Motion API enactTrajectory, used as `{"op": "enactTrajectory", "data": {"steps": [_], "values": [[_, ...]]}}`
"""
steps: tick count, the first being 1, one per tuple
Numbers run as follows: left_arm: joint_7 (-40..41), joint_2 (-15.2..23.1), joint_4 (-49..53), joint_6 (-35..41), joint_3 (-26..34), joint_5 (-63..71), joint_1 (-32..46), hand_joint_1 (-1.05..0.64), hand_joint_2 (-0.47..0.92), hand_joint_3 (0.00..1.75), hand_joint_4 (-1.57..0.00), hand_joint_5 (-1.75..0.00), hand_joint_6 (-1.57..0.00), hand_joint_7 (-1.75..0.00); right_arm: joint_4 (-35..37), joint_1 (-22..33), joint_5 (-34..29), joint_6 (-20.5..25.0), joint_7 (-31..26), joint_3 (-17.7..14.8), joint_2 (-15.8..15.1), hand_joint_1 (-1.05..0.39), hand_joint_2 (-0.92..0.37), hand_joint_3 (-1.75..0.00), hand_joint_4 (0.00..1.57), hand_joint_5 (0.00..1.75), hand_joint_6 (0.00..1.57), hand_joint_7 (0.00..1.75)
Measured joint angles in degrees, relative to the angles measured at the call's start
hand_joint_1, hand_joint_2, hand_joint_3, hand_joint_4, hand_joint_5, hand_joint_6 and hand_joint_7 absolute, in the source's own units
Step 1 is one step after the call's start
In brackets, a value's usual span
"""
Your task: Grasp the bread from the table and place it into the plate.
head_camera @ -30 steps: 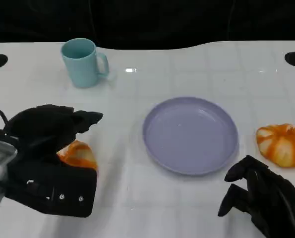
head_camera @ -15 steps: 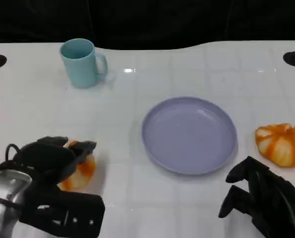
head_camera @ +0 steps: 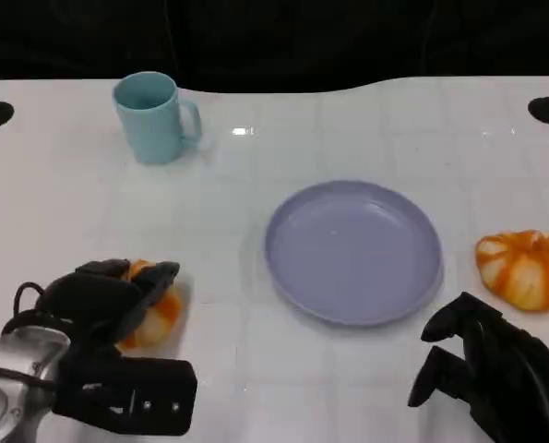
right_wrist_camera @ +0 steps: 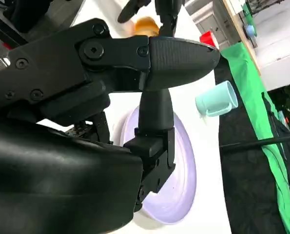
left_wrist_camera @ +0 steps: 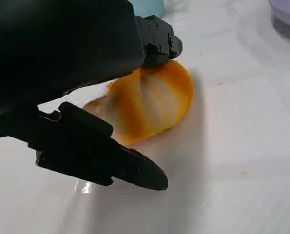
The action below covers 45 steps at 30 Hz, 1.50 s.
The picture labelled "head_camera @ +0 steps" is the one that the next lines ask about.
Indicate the pale green mug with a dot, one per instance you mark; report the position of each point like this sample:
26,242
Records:
151,129

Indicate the orange and white bread roll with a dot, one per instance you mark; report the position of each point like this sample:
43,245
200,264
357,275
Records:
156,323
528,272

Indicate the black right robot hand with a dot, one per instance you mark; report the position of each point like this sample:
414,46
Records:
514,364

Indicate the lilac plate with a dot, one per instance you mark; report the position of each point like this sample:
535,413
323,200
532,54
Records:
348,249

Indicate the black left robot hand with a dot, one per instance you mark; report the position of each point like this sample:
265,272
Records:
94,300

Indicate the black curtain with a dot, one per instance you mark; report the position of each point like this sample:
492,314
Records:
274,37

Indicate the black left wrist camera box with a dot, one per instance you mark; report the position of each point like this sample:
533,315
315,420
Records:
135,397

